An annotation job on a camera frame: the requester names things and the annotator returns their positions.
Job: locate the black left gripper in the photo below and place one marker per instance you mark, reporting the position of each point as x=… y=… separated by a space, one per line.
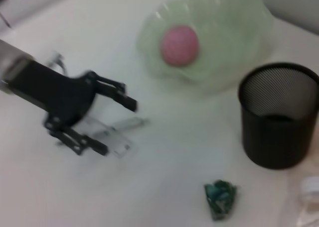
x=64 y=97

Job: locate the pink peach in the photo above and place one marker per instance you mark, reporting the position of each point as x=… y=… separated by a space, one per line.
x=180 y=45

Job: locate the green plastic wrapper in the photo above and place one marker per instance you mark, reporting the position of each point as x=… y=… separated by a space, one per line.
x=220 y=199

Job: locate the clear water bottle green label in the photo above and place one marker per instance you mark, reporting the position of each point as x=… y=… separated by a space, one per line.
x=310 y=189

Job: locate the transparent plastic ruler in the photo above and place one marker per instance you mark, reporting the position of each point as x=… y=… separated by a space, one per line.
x=119 y=145

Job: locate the pale green wavy fruit plate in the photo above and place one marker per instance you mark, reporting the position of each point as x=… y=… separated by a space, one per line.
x=224 y=37

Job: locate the black mesh pen holder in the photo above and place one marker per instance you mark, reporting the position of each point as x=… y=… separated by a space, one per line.
x=276 y=137

